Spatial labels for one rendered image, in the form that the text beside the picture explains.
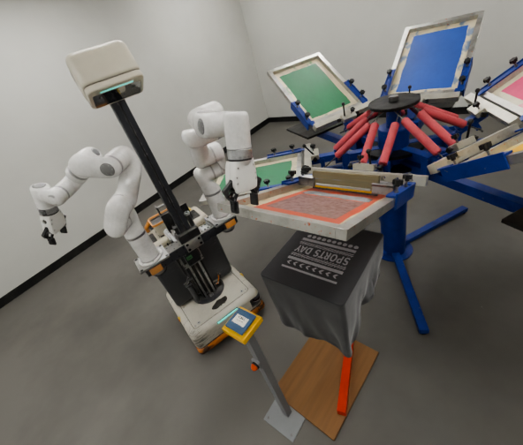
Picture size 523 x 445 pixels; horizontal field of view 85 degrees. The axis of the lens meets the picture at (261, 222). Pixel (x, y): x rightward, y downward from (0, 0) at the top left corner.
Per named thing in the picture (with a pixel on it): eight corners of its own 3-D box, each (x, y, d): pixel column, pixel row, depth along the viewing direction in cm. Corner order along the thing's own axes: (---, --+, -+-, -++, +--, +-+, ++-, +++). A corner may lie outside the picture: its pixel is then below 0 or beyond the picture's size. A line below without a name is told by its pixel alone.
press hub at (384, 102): (410, 270, 235) (419, 104, 159) (362, 258, 259) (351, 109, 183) (423, 240, 257) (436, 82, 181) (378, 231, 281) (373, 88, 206)
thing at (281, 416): (292, 442, 162) (244, 356, 109) (263, 419, 176) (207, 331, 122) (311, 406, 175) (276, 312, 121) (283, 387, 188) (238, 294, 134)
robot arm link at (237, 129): (208, 112, 89) (236, 110, 93) (214, 147, 93) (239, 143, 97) (228, 110, 77) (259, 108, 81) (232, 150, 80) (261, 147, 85)
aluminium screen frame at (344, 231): (346, 241, 87) (347, 230, 85) (217, 211, 122) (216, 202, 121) (411, 194, 144) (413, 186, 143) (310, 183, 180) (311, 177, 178)
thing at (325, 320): (351, 360, 139) (343, 306, 115) (277, 324, 167) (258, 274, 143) (353, 355, 141) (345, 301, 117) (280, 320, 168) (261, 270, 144)
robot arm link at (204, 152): (171, 121, 119) (210, 105, 124) (190, 179, 151) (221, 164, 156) (187, 140, 113) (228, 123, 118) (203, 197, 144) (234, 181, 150)
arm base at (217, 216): (206, 214, 166) (195, 192, 158) (223, 204, 171) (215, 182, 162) (217, 224, 155) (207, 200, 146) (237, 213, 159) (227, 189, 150)
